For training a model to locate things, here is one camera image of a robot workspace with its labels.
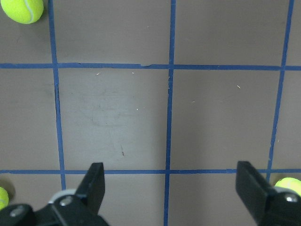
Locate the tennis ball bottom centre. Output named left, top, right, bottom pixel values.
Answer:
left=275, top=178, right=301, bottom=196

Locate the tennis ball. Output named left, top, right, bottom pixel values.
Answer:
left=0, top=187, right=9, bottom=210
left=275, top=178, right=301, bottom=196
left=0, top=0, right=44, bottom=24

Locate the tennis ball lower left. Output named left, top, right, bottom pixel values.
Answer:
left=0, top=187, right=9, bottom=210

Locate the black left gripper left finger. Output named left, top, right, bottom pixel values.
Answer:
left=51, top=162, right=108, bottom=226

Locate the tennis ball upper left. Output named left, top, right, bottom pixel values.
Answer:
left=0, top=0, right=44, bottom=24

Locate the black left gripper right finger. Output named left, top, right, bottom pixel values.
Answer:
left=236, top=161, right=301, bottom=226

